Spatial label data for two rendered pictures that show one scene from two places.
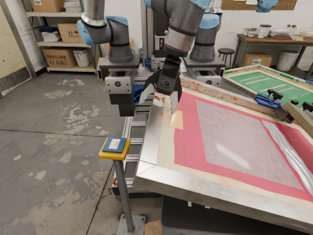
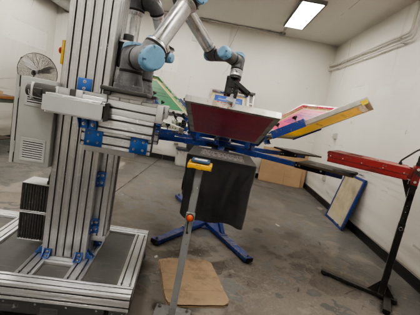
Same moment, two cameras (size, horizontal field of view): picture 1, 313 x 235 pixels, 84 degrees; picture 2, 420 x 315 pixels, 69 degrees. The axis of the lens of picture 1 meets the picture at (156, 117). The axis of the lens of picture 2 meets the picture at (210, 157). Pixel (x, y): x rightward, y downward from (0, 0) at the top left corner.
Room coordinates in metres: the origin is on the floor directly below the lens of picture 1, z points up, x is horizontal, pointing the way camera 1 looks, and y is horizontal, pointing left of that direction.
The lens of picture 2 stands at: (0.74, 1.82, 1.24)
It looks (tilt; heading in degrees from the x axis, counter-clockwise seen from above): 9 degrees down; 265
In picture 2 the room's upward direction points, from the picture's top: 11 degrees clockwise
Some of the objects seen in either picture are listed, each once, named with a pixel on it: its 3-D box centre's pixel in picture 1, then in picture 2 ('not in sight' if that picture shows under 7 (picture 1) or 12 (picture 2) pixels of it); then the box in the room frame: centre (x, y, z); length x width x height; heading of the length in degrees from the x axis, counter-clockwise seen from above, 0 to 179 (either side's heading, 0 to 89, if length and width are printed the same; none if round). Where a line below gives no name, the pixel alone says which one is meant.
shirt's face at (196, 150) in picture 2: (221, 175); (222, 155); (0.46, -0.28, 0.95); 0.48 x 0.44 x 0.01; 84
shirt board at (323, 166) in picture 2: not in sight; (280, 159); (-0.19, -1.00, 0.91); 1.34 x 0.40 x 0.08; 144
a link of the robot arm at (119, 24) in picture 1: (116, 28); (134, 57); (1.06, 0.22, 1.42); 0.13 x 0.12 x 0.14; 130
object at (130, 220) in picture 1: (125, 197); (185, 244); (0.63, 0.21, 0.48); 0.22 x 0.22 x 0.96; 84
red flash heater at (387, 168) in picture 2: not in sight; (370, 164); (-0.80, -0.56, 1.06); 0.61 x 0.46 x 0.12; 144
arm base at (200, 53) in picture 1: (203, 50); (142, 86); (1.08, -0.28, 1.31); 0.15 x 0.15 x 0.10
